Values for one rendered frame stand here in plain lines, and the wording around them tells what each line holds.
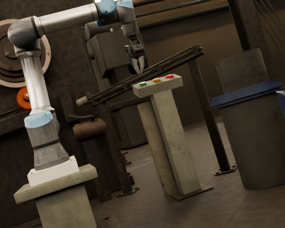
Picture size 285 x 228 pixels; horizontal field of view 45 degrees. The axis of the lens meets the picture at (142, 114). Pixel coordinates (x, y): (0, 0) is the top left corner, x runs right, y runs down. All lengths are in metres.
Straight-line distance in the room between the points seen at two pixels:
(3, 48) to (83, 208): 1.32
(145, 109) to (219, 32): 8.08
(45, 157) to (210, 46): 8.42
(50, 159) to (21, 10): 1.53
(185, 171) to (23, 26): 1.01
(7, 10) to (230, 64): 2.68
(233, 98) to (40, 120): 0.80
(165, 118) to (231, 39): 8.30
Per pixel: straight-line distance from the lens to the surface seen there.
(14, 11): 2.76
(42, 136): 1.49
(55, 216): 1.47
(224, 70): 4.43
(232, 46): 9.91
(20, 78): 2.45
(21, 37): 1.58
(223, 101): 1.50
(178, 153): 1.76
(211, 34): 9.75
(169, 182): 1.90
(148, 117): 1.87
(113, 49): 6.75
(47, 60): 2.48
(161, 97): 1.75
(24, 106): 2.46
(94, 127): 2.25
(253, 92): 1.47
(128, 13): 1.71
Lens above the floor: 0.42
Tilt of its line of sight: 1 degrees up
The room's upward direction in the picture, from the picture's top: 17 degrees counter-clockwise
